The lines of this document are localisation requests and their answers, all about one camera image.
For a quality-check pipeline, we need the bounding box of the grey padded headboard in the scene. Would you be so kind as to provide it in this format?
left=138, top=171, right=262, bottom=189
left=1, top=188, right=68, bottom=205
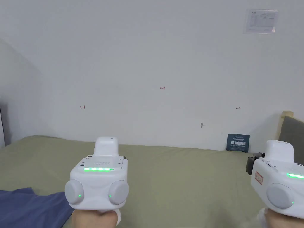
left=278, top=110, right=304, bottom=165

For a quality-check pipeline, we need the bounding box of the dark panel at wall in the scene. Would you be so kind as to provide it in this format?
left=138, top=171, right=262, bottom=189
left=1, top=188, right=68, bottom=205
left=0, top=102, right=12, bottom=149

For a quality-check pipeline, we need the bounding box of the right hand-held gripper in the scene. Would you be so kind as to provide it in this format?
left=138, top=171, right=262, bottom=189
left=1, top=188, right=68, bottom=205
left=246, top=140, right=304, bottom=219

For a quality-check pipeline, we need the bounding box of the dark blue sign card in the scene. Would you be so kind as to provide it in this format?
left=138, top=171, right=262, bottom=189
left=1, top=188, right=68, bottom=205
left=226, top=134, right=250, bottom=153

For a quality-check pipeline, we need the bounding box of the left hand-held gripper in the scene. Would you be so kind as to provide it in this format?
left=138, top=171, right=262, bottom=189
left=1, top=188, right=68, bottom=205
left=64, top=136, right=130, bottom=226

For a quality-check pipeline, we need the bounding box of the person's right hand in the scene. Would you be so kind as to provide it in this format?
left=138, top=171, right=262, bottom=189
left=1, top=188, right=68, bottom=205
left=258, top=207, right=304, bottom=228

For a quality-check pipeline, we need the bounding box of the person's left hand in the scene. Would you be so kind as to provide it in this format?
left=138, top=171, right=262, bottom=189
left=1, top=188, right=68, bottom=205
left=72, top=209, right=118, bottom=228

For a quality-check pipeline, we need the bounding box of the dark blue shirt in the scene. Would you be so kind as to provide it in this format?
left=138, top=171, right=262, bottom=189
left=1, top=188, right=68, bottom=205
left=0, top=187, right=75, bottom=228

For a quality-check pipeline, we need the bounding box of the bed with pale green sheet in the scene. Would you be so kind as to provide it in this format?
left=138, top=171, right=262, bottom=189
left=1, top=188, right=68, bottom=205
left=0, top=135, right=304, bottom=228

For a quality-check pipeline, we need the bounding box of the white paper notice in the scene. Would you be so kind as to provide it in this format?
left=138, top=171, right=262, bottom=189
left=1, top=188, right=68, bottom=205
left=243, top=9, right=279, bottom=34

